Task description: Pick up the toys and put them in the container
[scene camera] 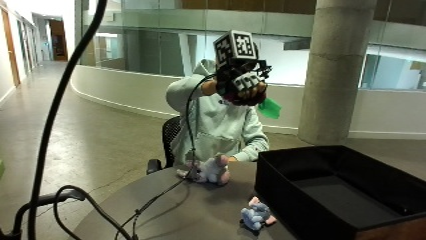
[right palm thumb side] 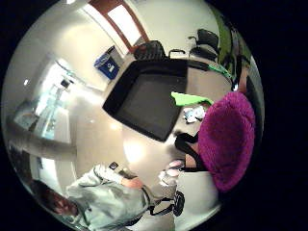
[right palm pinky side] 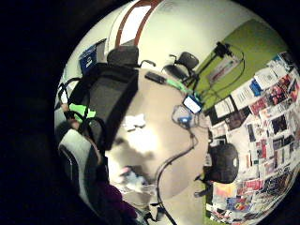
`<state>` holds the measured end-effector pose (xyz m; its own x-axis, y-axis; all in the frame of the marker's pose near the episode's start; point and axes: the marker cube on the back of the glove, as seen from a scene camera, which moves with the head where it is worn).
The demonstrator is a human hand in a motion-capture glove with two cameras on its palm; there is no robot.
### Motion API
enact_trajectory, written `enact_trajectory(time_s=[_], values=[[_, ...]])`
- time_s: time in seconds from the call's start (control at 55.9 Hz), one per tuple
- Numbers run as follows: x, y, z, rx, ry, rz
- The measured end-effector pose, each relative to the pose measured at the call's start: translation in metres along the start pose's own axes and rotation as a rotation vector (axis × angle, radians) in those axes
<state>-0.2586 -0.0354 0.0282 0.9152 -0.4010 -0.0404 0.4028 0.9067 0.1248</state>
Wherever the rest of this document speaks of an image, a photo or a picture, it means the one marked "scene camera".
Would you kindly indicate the dark red soft toy green leaf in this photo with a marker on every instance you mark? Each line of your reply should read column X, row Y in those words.
column 270, row 108

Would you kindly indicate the white cube with black markers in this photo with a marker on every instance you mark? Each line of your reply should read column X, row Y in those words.
column 235, row 46

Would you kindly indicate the blue and pink soft toy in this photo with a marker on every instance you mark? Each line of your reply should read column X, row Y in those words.
column 256, row 215

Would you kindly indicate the black mesh office chair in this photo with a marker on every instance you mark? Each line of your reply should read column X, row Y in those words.
column 171, row 133

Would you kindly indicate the person in pale green hoodie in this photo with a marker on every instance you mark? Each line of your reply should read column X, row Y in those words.
column 218, row 126

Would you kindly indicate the white and pink soft toy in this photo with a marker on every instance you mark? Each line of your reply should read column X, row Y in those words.
column 212, row 171

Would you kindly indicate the black curved armrest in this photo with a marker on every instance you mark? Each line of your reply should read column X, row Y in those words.
column 42, row 201

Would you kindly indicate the large black open box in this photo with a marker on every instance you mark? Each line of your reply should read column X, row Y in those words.
column 284, row 190

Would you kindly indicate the glass partition wall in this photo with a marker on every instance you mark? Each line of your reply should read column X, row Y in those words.
column 168, row 36

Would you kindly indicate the round concrete column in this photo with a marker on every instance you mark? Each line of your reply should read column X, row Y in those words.
column 338, row 70

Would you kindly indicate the brown wooden door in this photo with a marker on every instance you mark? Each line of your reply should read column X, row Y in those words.
column 10, row 46

